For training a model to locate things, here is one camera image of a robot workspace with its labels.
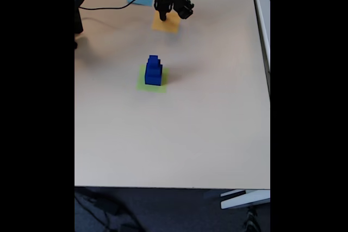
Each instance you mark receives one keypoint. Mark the small blue cube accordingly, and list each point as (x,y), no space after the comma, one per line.
(153,59)

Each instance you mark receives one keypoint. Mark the green paper square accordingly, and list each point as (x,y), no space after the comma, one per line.
(152,88)

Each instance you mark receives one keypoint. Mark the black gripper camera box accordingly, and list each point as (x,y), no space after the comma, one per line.
(185,6)

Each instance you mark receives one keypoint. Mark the orange paper square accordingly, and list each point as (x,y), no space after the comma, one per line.
(171,25)

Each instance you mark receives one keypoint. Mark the large blue cube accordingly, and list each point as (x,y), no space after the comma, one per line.
(152,80)

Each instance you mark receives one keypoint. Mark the medium blue cube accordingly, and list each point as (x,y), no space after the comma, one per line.
(152,69)

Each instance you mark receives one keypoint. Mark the white table foot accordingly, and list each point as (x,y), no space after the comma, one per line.
(244,200)

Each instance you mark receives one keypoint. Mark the white adjacent table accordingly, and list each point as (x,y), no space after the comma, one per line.
(262,17)

